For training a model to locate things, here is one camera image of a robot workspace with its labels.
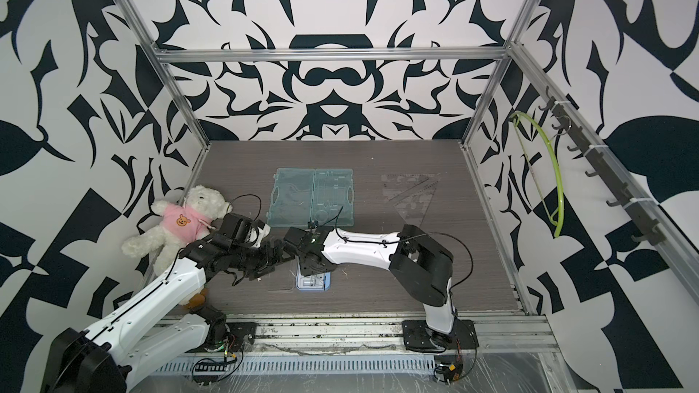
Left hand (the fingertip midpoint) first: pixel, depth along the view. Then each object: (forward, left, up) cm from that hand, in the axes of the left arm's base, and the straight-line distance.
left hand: (284, 256), depth 79 cm
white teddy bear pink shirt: (+11, +34, -1) cm, 36 cm away
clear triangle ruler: (+26, -43, -10) cm, 52 cm away
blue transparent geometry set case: (-5, -8, -7) cm, 12 cm away
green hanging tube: (0, -69, +20) cm, 72 cm away
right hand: (0, -7, -6) cm, 9 cm away
